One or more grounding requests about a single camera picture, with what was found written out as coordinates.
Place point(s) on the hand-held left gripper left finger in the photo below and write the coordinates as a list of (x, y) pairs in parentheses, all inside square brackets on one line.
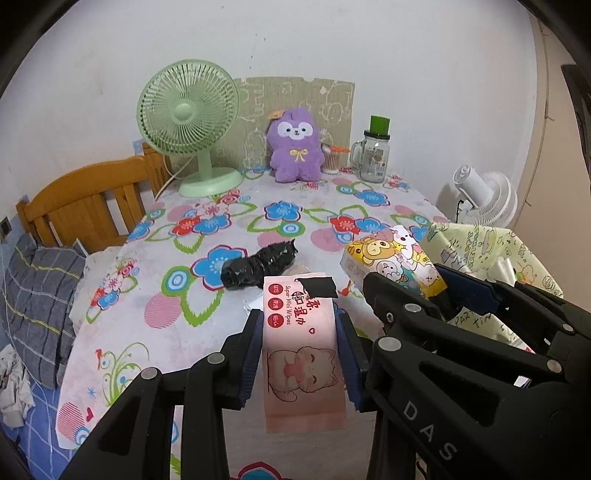
[(251, 360)]

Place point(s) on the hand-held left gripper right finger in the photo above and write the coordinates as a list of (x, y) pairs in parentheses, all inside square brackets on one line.
[(350, 364)]

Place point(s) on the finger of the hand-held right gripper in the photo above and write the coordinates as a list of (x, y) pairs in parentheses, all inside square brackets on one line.
[(466, 286), (406, 318)]

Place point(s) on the pink wet wipes pack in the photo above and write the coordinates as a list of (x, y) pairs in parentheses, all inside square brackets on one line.
[(300, 332)]

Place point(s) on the cartoon animal tissue pack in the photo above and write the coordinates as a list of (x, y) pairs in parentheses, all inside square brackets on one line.
[(392, 254)]

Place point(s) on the floral tablecloth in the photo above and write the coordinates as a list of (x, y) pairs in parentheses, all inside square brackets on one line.
[(184, 314)]

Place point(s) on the white standing fan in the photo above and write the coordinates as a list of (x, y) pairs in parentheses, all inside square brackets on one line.
[(494, 198)]

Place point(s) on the black plastic bag roll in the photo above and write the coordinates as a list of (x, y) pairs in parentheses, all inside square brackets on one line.
[(258, 267)]

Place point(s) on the glass jar with green lid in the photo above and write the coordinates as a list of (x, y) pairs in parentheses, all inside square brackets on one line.
[(371, 157)]

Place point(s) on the small striped cup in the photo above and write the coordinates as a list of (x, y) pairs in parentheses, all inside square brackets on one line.
[(331, 162)]

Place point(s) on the purple plush toy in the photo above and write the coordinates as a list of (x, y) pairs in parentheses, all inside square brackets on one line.
[(295, 157)]

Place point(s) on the grey plaid pillow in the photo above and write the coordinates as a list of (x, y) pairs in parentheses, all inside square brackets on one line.
[(37, 286)]

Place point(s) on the blue bed sheet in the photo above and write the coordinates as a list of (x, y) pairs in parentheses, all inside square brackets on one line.
[(32, 443)]

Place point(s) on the white crumpled cloth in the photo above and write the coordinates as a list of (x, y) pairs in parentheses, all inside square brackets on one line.
[(16, 392)]

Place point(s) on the wooden bed headboard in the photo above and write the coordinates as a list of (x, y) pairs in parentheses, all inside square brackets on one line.
[(69, 203)]

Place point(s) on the green desk fan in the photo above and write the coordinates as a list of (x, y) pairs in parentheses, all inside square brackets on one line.
[(184, 110)]

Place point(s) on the green printed cardboard sheet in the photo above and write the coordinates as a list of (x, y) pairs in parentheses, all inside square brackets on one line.
[(258, 97)]

